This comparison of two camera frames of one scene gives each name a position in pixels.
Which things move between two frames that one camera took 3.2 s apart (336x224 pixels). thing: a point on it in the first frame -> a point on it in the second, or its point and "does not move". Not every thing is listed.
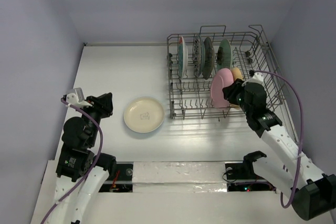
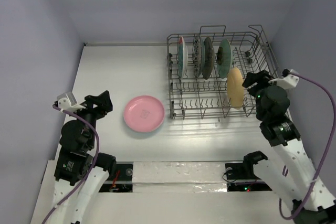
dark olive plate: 209,58 does not move
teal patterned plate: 199,55 does not move
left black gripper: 103,103 does not move
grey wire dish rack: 193,59 does not move
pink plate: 223,78 -> 144,114
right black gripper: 233,94 -> 257,83
